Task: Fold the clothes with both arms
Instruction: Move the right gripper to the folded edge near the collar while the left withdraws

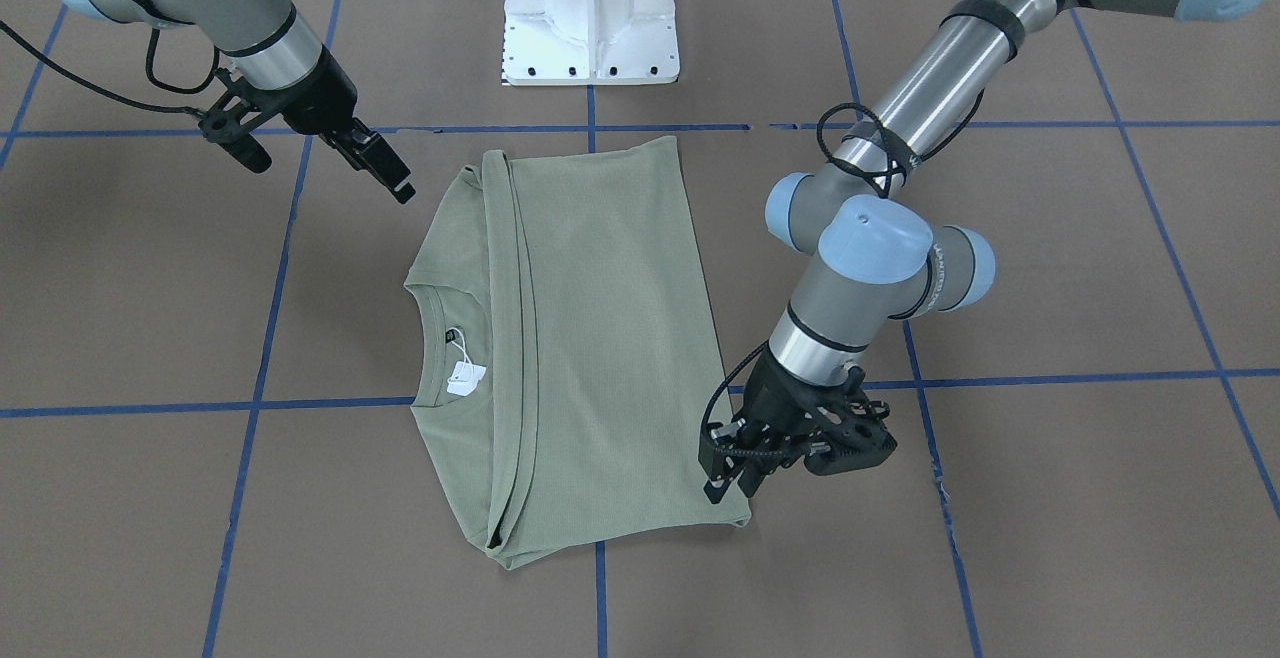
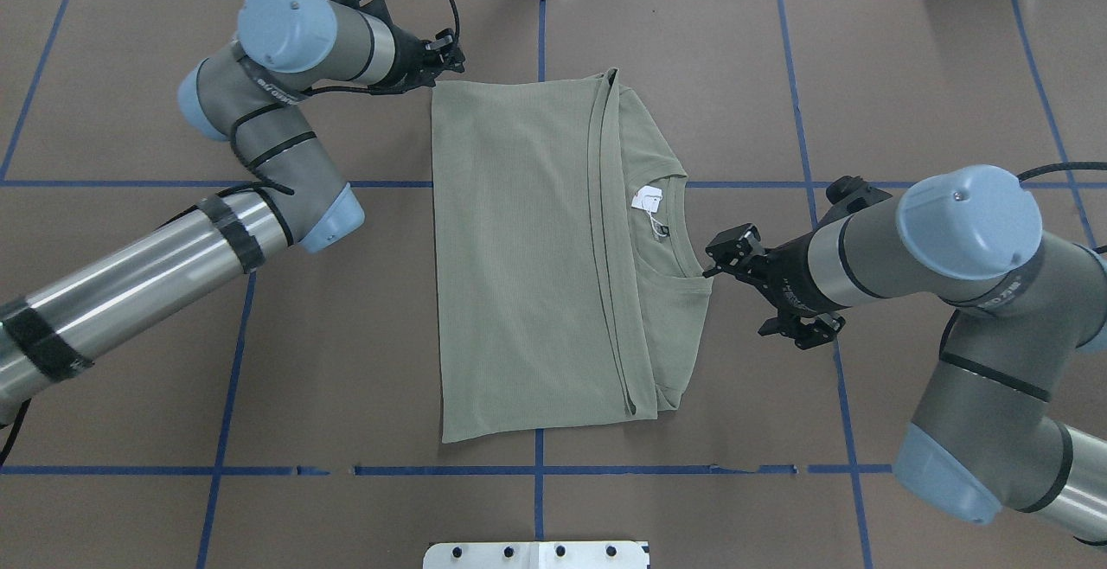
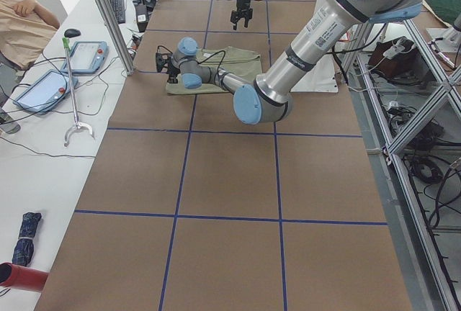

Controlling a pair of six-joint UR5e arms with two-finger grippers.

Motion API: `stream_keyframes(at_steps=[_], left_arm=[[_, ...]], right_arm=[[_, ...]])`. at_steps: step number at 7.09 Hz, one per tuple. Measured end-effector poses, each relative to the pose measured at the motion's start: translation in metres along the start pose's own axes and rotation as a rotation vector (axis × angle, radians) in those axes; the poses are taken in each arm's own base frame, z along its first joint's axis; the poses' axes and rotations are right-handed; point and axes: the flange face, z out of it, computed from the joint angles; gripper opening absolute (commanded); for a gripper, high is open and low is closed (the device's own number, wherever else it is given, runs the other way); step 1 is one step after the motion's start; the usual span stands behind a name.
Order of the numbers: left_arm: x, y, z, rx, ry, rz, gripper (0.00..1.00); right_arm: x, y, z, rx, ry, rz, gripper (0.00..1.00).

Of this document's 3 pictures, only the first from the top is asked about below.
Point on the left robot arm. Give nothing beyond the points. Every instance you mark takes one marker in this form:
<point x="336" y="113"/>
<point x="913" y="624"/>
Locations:
<point x="872" y="260"/>

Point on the olive green long-sleeve shirt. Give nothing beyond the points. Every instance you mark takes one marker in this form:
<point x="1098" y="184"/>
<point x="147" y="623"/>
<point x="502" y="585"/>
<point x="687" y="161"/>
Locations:
<point x="577" y="282"/>

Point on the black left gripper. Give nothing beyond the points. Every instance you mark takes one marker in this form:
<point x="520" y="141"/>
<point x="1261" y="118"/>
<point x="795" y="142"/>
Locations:
<point x="771" y="396"/>

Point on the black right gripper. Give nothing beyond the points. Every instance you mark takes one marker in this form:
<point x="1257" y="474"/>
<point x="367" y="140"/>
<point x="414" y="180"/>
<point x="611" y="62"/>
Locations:
<point x="322" y="98"/>

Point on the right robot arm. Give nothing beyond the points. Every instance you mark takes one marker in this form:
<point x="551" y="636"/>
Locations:
<point x="279" y="66"/>

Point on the white paper price tag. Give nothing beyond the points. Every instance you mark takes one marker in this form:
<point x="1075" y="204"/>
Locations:
<point x="464" y="379"/>

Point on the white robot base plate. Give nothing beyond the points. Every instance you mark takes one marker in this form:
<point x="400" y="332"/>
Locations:
<point x="589" y="43"/>

